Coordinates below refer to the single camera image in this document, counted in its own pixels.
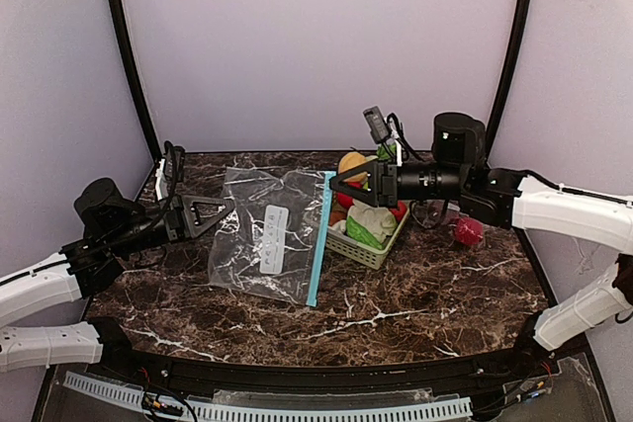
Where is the round red fruit toy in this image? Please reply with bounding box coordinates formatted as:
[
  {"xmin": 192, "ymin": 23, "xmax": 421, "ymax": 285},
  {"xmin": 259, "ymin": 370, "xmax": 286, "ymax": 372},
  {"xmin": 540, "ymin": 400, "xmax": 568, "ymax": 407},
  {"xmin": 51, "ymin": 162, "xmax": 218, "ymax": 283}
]
[{"xmin": 336, "ymin": 193, "xmax": 353, "ymax": 210}]

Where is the clear zip bag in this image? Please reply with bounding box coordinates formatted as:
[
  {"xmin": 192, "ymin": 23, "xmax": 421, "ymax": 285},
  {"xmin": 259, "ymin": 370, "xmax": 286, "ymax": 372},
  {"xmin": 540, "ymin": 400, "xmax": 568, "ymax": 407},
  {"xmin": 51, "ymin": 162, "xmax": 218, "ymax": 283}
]
[
  {"xmin": 410, "ymin": 200, "xmax": 485, "ymax": 248},
  {"xmin": 209, "ymin": 168, "xmax": 334, "ymax": 307}
]

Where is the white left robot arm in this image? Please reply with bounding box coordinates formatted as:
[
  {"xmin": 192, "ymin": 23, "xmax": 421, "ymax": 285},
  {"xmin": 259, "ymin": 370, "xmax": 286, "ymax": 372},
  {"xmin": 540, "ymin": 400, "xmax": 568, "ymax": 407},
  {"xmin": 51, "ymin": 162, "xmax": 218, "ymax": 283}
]
[{"xmin": 1, "ymin": 178, "xmax": 234, "ymax": 373}]

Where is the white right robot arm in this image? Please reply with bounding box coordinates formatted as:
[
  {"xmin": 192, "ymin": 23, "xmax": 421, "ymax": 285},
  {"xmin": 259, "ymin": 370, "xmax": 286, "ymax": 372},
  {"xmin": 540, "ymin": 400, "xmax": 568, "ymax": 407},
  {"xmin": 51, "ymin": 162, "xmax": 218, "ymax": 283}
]
[{"xmin": 329, "ymin": 113, "xmax": 632, "ymax": 354}]

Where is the white radish with leaves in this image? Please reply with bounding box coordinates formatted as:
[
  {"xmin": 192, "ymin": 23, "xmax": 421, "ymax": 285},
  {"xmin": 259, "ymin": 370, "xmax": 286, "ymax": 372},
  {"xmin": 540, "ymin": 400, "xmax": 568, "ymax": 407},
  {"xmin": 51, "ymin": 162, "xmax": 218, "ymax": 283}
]
[{"xmin": 376, "ymin": 143, "xmax": 397, "ymax": 161}]

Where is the yellow peach toy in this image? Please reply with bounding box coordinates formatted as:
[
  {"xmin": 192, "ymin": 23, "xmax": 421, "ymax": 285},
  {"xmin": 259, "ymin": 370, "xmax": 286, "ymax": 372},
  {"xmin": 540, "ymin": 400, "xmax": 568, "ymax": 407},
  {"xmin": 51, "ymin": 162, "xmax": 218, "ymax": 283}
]
[{"xmin": 337, "ymin": 151, "xmax": 367, "ymax": 174}]

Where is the white green cabbage toy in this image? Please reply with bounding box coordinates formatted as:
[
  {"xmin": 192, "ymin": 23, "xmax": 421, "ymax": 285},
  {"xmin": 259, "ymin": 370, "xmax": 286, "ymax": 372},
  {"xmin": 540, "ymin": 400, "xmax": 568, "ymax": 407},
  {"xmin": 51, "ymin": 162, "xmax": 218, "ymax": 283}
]
[{"xmin": 346, "ymin": 202, "xmax": 398, "ymax": 249}]

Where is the brown potato toy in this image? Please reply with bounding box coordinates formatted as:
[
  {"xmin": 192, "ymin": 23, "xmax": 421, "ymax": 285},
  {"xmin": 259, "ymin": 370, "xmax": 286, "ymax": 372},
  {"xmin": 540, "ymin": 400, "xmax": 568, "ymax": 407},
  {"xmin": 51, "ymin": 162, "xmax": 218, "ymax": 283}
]
[{"xmin": 329, "ymin": 211, "xmax": 347, "ymax": 226}]

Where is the white garlic toy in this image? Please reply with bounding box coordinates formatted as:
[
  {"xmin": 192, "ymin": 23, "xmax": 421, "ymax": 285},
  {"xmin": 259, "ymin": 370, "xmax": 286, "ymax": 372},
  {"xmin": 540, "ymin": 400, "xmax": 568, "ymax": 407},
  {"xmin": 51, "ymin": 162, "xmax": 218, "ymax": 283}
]
[{"xmin": 329, "ymin": 220, "xmax": 346, "ymax": 235}]

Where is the pale green perforated basket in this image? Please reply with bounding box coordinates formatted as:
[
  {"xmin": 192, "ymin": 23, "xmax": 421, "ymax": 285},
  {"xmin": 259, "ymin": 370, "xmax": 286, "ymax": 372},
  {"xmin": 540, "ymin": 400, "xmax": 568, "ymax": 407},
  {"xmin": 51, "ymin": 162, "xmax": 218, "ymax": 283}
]
[{"xmin": 325, "ymin": 202, "xmax": 409, "ymax": 269}]

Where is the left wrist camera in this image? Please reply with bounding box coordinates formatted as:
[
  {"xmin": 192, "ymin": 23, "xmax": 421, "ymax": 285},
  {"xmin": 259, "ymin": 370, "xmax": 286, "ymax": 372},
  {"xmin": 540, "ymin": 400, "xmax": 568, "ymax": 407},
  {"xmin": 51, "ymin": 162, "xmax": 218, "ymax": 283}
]
[{"xmin": 154, "ymin": 140, "xmax": 185, "ymax": 202}]

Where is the light blue cable duct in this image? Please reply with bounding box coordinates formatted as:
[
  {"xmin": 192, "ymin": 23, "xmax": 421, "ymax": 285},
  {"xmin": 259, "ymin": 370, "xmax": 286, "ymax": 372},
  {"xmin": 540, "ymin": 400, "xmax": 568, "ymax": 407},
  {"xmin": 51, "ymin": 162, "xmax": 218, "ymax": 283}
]
[{"xmin": 63, "ymin": 372, "xmax": 474, "ymax": 421}]

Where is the black table edge rail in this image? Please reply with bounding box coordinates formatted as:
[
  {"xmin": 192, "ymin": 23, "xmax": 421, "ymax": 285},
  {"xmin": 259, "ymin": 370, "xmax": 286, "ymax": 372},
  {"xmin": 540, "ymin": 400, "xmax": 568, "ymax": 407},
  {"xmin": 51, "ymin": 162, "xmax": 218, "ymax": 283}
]
[{"xmin": 87, "ymin": 346, "xmax": 558, "ymax": 398}]

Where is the black left frame post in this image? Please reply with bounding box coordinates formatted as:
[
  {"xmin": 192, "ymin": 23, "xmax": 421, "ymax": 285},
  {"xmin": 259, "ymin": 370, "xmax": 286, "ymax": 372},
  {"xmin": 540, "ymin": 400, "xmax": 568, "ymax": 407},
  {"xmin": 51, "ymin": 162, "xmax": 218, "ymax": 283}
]
[{"xmin": 108, "ymin": 0, "xmax": 161, "ymax": 162}]

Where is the black frame post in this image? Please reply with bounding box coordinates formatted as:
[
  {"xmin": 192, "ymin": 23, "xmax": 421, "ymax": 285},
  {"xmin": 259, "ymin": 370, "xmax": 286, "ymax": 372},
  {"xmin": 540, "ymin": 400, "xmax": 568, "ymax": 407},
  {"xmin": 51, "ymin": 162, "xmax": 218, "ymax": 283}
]
[
  {"xmin": 487, "ymin": 0, "xmax": 540, "ymax": 125},
  {"xmin": 108, "ymin": 0, "xmax": 161, "ymax": 162}
]

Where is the black right frame post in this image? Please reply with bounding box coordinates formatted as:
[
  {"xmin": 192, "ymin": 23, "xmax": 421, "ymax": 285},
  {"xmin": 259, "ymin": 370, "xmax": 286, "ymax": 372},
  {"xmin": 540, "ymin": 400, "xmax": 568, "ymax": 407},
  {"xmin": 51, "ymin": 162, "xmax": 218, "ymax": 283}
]
[{"xmin": 487, "ymin": 0, "xmax": 540, "ymax": 125}]

